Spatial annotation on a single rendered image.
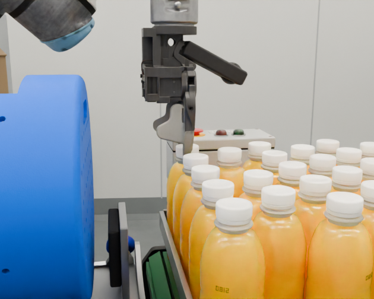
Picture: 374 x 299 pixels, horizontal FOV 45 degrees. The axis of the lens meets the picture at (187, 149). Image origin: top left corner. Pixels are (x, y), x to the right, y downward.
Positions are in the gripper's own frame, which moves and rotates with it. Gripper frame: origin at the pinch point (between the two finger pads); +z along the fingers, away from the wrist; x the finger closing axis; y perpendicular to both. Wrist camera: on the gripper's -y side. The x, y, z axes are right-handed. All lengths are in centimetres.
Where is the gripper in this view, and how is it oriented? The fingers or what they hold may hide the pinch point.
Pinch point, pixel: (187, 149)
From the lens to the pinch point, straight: 75.5
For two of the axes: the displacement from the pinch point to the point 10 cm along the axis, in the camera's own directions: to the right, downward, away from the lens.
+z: 0.0, 9.8, 2.2
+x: 1.6, 2.2, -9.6
